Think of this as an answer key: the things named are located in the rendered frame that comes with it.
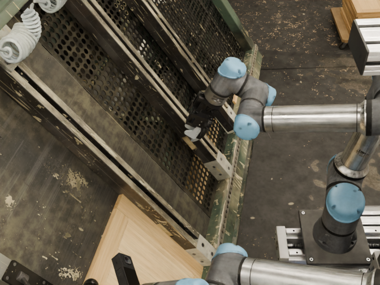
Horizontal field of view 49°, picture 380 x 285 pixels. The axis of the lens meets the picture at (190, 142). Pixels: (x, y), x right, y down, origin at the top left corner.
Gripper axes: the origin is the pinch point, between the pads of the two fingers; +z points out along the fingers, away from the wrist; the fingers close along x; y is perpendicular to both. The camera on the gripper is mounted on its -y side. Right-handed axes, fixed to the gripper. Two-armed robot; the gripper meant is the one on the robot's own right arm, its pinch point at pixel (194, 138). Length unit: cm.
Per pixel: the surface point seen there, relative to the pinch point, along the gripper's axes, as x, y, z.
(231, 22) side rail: -117, -25, 13
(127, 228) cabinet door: 32.8, 15.3, 15.7
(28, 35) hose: 21, 57, -35
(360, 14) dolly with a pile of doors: -239, -160, 21
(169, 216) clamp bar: 21.9, 0.7, 18.7
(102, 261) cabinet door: 47, 21, 14
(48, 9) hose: 4, 56, -32
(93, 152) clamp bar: 22.6, 33.3, -3.5
